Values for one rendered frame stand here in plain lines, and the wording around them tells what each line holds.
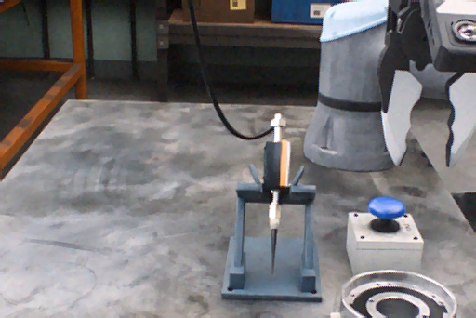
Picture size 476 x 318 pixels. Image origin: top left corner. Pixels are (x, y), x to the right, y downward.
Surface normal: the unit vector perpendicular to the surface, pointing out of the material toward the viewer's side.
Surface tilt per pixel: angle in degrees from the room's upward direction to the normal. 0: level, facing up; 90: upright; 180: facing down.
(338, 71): 90
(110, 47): 90
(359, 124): 72
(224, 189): 0
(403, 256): 90
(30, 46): 90
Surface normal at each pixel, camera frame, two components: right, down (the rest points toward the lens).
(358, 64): -0.22, 0.37
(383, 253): 0.05, 0.36
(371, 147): 0.30, 0.07
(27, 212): 0.04, -0.93
